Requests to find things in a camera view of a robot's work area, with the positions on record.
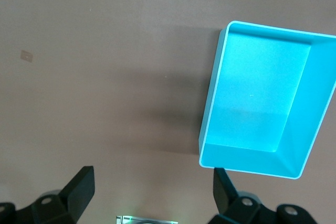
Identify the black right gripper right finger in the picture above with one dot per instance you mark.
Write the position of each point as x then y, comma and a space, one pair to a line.
225, 199

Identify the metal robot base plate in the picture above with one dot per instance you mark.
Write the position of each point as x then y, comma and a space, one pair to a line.
126, 220

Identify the turquoise plastic bin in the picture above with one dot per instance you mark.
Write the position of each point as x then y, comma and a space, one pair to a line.
254, 95

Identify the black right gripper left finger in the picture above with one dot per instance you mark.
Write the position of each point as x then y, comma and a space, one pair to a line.
76, 195

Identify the small tan tape patch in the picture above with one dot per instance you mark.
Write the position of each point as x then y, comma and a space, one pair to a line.
27, 55

